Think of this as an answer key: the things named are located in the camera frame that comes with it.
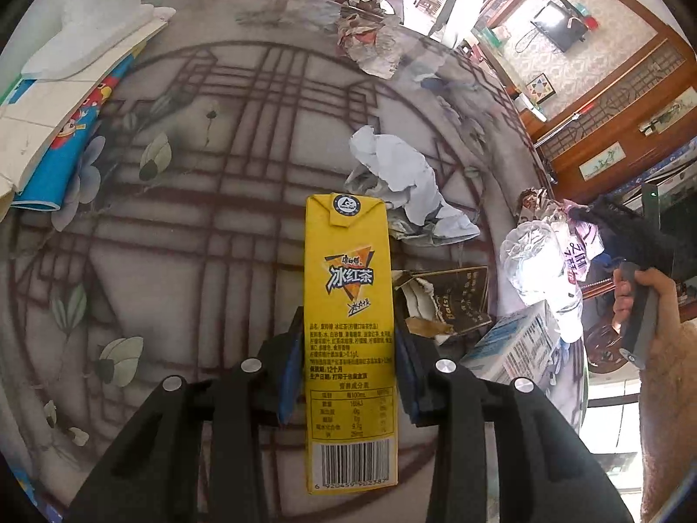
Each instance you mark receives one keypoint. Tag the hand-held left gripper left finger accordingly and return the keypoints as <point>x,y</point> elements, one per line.
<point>288,370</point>

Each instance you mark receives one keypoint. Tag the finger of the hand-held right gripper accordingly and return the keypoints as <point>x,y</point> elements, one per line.
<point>621,226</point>

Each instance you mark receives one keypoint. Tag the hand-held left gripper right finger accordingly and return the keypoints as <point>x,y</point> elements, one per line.
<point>405,370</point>

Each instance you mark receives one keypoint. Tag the pink plastic bag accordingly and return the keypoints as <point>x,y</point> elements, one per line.
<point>574,245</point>

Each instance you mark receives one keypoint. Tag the yellow tea carton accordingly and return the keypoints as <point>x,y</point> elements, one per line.
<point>348,310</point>

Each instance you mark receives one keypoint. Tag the printed foil wrapper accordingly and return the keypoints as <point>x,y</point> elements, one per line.
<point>370,43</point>

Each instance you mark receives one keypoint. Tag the person's right forearm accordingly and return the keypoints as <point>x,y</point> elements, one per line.
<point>667,408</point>

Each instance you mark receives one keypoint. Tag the person's right hand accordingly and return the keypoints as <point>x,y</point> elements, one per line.
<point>661,289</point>

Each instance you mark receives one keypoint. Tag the crumpled shiny wrapper ball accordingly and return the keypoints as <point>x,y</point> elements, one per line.
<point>536,201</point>

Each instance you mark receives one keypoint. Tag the clear plastic bottle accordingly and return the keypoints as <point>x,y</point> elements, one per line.
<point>536,261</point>

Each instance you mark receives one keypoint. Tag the torn brown box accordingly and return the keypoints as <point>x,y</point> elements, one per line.
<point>463,294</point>

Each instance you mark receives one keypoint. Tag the white milk carton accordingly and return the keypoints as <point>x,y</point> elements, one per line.
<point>512,343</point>

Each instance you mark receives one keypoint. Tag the framed colourful puzzle picture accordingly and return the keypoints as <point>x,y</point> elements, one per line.
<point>540,88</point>

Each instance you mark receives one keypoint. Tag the crumpled white paper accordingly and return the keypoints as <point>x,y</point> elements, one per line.
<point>403,174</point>

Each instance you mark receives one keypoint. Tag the blue cartoon book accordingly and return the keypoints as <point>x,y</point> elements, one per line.
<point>60,174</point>

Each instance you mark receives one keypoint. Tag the white book stack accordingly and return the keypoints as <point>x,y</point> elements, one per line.
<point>49,120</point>

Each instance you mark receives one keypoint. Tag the white foam block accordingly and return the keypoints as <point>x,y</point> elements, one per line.
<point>92,27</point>

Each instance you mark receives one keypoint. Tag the small floral wall picture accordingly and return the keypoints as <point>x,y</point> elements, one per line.
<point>601,162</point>

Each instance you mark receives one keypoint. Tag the tall floral wall picture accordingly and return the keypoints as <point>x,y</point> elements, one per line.
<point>667,111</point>

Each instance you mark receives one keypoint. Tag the wall television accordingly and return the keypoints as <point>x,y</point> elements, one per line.
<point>555,22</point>

